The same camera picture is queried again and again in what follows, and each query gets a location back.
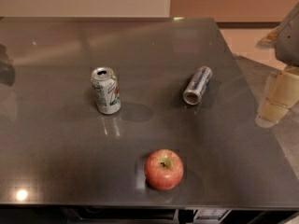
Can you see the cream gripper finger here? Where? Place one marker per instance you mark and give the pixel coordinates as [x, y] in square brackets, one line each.
[280, 94]

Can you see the silver blue redbull can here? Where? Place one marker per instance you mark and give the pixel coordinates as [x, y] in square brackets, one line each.
[193, 94]

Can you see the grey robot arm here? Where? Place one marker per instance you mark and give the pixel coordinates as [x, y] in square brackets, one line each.
[286, 44]

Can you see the white green soda can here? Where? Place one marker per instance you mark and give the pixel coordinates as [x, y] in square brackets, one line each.
[106, 90]

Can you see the red apple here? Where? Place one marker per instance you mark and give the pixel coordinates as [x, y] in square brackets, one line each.
[163, 169]

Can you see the microwave under table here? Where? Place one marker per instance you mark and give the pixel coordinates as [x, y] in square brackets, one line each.
[180, 216]

